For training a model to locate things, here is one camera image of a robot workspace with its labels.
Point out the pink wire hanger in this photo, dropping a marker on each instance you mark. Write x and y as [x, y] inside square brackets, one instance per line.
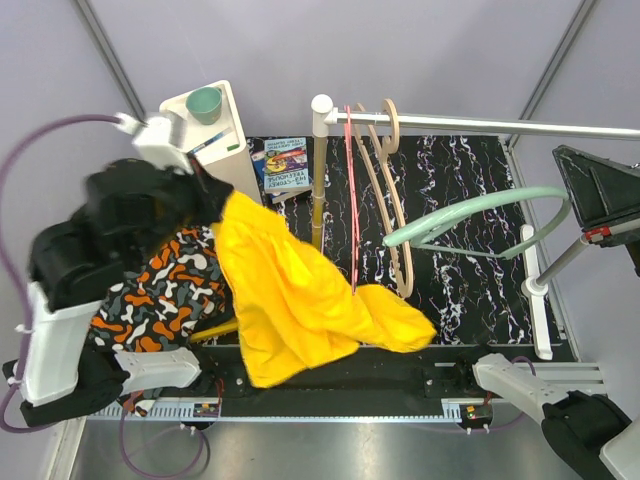
[348, 137]

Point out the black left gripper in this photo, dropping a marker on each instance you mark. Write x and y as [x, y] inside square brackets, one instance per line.
[210, 192]

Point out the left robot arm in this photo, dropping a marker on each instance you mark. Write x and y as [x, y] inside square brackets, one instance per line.
[126, 218]

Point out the orange camouflage shorts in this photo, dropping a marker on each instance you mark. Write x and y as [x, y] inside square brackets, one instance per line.
[180, 291]

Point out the wooden hanger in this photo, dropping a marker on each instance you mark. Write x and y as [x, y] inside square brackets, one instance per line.
[401, 257]

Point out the black marble mat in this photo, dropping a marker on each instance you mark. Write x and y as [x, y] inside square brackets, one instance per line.
[469, 299]

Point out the yellow shorts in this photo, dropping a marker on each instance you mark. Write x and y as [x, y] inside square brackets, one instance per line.
[295, 309]

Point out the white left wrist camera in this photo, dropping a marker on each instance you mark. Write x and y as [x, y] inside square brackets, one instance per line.
[158, 139]

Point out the colourful book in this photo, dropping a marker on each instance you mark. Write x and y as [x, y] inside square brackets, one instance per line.
[283, 167]

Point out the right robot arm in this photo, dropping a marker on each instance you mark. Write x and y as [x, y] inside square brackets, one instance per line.
[589, 432]

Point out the metal clothes rack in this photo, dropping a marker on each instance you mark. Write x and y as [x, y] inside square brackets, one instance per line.
[421, 233]

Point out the yellow plastic tray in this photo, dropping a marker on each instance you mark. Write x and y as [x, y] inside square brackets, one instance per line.
[214, 332]

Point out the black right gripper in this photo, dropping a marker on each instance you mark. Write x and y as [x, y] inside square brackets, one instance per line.
[603, 191]

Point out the white box appliance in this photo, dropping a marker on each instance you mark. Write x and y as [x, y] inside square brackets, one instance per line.
[221, 148]

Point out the green cup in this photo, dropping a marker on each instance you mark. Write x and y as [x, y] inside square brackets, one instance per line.
[205, 104]

